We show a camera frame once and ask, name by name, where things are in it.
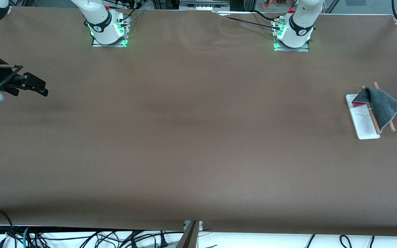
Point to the white power strip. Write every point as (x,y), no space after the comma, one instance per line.
(203,7)

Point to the silver metal bracket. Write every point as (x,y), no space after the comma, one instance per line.
(201,225)

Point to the grey and pink towel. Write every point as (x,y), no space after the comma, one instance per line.
(383,105)

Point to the white rack with wooden bars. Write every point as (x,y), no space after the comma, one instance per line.
(365,127)

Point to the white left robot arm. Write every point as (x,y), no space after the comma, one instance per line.
(302,20)

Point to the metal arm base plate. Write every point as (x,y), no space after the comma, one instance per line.
(305,49)
(115,44)

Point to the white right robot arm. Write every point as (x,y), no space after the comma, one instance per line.
(98,17)

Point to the dark support beam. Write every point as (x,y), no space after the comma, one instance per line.
(190,237)

